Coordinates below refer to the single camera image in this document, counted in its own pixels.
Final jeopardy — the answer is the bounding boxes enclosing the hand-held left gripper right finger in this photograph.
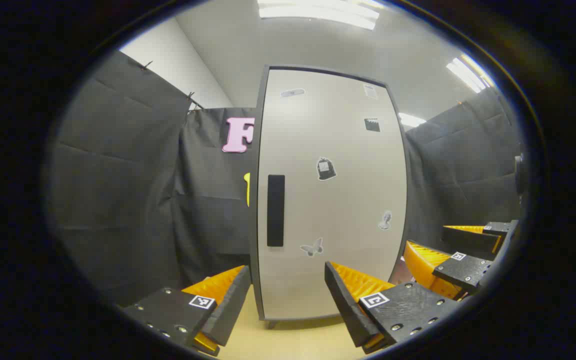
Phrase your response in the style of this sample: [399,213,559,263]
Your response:
[324,261,461,355]

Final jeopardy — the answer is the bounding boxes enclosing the black backdrop cloth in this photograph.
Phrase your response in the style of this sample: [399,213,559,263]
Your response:
[48,50,525,307]

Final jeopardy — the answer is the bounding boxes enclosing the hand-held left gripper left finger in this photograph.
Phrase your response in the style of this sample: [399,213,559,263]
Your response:
[123,265,252,357]

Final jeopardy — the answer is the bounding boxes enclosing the beige cabinet door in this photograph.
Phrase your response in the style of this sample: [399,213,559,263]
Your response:
[257,69,409,321]

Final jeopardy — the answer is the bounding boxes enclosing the ceiling light panel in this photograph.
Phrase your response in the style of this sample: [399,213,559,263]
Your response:
[399,112,427,129]
[257,0,383,31]
[445,54,495,94]

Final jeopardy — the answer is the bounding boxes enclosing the black door handle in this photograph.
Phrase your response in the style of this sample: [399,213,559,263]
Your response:
[267,174,286,248]

